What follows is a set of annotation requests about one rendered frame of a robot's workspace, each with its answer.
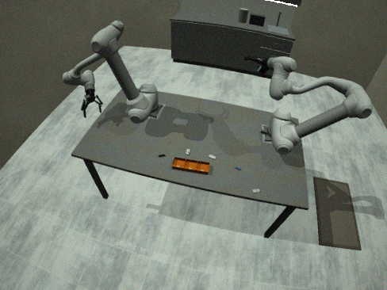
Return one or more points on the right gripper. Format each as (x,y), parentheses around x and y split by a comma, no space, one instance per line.
(89,100)

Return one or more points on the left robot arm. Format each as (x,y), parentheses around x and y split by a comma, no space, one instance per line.
(285,136)

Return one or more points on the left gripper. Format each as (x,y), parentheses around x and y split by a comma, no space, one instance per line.
(262,61)

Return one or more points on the orange bin rack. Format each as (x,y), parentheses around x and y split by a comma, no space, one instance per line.
(190,165)

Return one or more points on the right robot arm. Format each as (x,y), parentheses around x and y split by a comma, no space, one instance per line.
(140,104)

